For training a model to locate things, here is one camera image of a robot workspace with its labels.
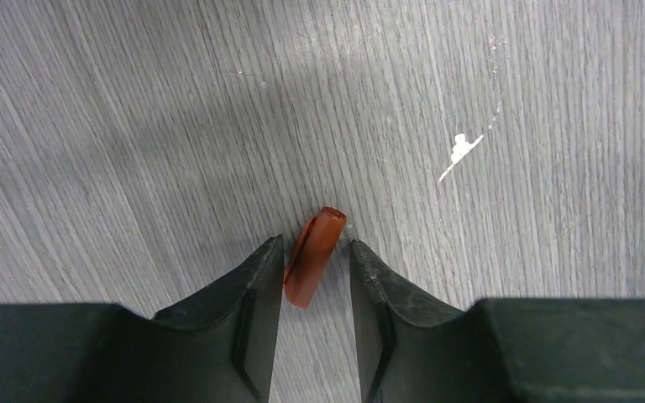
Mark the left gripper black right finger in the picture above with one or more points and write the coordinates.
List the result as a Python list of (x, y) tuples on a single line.
[(412, 347)]

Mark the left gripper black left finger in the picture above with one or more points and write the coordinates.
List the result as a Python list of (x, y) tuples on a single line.
[(216, 345)]

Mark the red marker cap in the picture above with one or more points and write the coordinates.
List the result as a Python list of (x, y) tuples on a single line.
[(311, 253)]

